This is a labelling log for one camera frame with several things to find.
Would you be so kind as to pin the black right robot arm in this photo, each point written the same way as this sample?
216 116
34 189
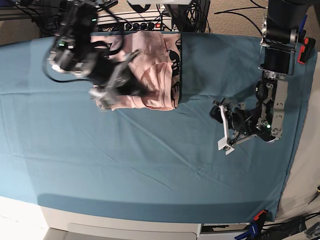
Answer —
73 52

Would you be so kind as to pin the orange black clamp top right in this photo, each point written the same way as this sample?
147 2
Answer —
306 50

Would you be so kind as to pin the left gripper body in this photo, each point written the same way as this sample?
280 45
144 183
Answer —
242 121

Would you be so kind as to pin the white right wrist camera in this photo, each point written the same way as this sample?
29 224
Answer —
105 98

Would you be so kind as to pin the pink T-shirt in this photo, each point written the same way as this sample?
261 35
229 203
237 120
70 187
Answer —
157 67

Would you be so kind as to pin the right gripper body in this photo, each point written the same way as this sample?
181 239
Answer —
107 73

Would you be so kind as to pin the orange black clamp bottom right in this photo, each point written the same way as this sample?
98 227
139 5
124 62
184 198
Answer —
261 214

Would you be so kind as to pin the orange black clamp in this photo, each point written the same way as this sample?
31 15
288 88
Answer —
306 50
261 214

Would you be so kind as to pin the teal table cloth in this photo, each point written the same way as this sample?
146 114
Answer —
58 150

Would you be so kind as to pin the blue black clamp bottom right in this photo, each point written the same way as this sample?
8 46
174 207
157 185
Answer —
254 230

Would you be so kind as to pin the white power strip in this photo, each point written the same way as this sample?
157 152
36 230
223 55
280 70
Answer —
132 21

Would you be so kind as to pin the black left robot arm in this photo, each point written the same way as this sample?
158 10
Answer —
279 38

